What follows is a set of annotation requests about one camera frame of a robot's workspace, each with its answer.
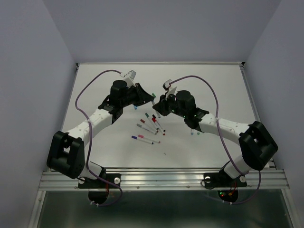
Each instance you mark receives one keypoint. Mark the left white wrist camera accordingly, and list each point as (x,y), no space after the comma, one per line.
(129,78)

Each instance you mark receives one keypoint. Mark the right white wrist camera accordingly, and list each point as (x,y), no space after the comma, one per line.
(169,87)

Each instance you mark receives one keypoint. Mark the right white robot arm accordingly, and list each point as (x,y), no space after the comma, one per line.
(256,144)

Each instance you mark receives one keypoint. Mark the dark green capped marker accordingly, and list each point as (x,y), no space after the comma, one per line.
(148,117)

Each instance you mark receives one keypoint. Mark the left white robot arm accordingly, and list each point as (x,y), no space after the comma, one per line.
(67,150)

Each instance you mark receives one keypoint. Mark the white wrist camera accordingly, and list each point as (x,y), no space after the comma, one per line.
(129,78)
(169,87)

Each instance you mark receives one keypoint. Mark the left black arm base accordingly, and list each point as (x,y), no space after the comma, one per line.
(100,193)

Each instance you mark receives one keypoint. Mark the black capped marker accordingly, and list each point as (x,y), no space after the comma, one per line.
(156,121)

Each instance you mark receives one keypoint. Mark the purple capped marker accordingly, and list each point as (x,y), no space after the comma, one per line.
(142,139)

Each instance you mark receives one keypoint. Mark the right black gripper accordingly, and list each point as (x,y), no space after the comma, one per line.
(161,107)

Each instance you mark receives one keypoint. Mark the red capped marker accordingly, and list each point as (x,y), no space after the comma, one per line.
(154,123)

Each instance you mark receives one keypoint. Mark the pink capped marker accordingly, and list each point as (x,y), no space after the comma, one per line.
(149,139)

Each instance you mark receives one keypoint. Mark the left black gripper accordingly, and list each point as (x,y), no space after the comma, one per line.
(143,96)

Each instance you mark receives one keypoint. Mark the grey capped marker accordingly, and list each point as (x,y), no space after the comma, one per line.
(147,129)

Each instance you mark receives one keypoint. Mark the brown capped marker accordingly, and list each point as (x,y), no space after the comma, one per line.
(148,125)

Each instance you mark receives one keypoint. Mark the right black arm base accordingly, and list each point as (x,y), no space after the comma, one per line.
(227,186)

